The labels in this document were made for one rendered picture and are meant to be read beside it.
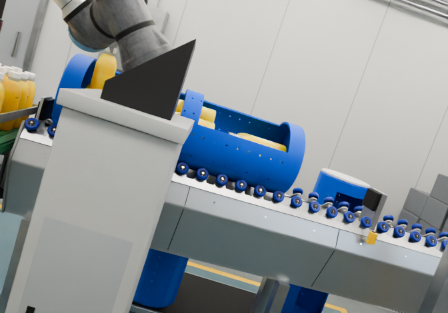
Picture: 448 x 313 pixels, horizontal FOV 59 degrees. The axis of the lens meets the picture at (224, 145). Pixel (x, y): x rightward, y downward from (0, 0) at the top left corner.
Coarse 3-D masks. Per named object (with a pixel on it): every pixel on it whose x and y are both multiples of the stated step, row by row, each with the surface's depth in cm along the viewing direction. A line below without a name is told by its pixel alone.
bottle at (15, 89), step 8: (8, 80) 135; (16, 80) 136; (8, 88) 134; (16, 88) 135; (8, 96) 134; (16, 96) 136; (8, 104) 135; (16, 104) 137; (0, 128) 136; (8, 128) 137
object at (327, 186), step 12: (324, 180) 217; (336, 180) 212; (324, 192) 215; (336, 192) 211; (348, 192) 210; (360, 192) 211; (336, 204) 238; (360, 204) 225; (300, 288) 218; (288, 300) 221; (300, 300) 246; (312, 300) 241; (324, 300) 231; (288, 312) 221; (300, 312) 239; (312, 312) 239
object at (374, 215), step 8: (368, 192) 166; (376, 192) 161; (368, 200) 165; (376, 200) 160; (384, 200) 160; (368, 208) 166; (376, 208) 160; (360, 216) 170; (368, 216) 164; (376, 216) 160; (376, 224) 161
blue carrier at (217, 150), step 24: (72, 72) 129; (192, 96) 141; (216, 120) 163; (240, 120) 162; (264, 120) 160; (192, 144) 137; (216, 144) 137; (240, 144) 139; (288, 144) 161; (192, 168) 147; (216, 168) 143; (240, 168) 142; (264, 168) 142; (288, 168) 142
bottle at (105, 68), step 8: (104, 56) 134; (112, 56) 135; (96, 64) 134; (104, 64) 133; (112, 64) 134; (96, 72) 134; (104, 72) 134; (112, 72) 135; (96, 80) 134; (104, 80) 134; (96, 88) 134
